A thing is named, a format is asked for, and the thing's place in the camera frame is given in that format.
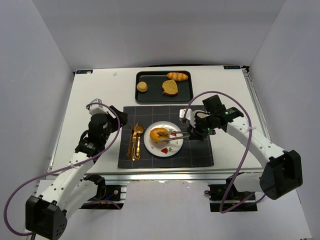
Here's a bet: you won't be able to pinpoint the striped bread roll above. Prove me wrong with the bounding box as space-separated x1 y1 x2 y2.
166 72 189 82

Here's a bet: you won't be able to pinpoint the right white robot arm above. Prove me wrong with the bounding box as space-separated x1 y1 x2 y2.
179 95 303 200

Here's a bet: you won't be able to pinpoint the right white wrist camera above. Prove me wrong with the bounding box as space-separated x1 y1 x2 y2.
179 108 196 128

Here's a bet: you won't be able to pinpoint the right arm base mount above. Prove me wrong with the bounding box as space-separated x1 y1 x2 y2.
204 176 258 213

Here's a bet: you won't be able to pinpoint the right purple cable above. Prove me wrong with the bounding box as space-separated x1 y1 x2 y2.
183 91 267 214

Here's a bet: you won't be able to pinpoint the gold spoon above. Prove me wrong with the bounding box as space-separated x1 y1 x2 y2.
135 125 144 161

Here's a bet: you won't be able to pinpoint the black baking tray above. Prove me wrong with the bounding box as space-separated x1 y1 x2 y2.
135 70 194 104

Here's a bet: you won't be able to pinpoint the white strawberry plate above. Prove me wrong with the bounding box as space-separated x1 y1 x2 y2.
143 121 184 158

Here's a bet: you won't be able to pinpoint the black grid placemat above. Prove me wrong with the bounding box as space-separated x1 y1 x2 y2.
117 105 214 169

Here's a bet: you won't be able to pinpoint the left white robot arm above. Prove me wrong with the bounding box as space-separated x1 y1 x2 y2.
25 103 128 240

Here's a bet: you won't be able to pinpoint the gold knife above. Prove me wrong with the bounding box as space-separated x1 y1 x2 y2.
131 123 140 161

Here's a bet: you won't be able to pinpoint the brown bread slice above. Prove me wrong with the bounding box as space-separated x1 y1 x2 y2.
162 79 178 96

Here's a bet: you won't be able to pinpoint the purple cable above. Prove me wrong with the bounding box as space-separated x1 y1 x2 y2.
3 102 123 236
183 91 267 214

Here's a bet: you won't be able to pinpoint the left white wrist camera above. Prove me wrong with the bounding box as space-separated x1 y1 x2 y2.
85 98 107 116

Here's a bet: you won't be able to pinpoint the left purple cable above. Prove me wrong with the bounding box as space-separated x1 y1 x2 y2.
3 102 123 236

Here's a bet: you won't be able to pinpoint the small round bun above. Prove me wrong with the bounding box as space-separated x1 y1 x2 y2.
136 81 148 93

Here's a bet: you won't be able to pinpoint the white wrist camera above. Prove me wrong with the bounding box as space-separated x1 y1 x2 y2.
179 108 196 128
85 98 107 116

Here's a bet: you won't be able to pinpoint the glazed donut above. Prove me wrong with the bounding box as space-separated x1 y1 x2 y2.
149 127 169 143

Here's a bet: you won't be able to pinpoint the metal tongs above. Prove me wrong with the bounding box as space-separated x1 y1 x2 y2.
157 128 216 144

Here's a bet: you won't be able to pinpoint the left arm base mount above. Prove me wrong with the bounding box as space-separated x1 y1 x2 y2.
80 183 127 210

